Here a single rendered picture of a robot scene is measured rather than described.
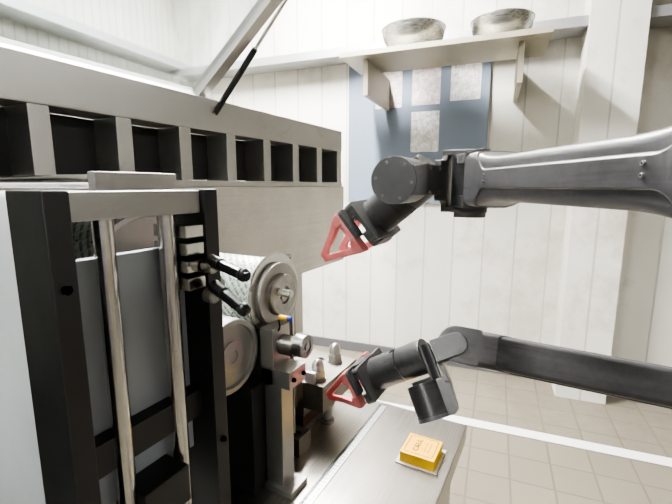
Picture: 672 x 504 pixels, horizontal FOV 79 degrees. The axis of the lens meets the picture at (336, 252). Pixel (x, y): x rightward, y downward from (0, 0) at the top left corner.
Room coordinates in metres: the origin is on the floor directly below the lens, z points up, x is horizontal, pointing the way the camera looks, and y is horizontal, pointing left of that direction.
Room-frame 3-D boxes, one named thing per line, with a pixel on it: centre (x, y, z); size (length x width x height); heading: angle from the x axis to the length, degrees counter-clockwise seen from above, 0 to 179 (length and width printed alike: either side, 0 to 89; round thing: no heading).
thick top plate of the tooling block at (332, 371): (0.95, 0.16, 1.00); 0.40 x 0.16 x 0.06; 62
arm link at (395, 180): (0.52, -0.12, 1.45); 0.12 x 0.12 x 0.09; 61
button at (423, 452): (0.74, -0.17, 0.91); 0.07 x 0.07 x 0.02; 62
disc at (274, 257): (0.71, 0.11, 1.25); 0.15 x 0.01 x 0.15; 152
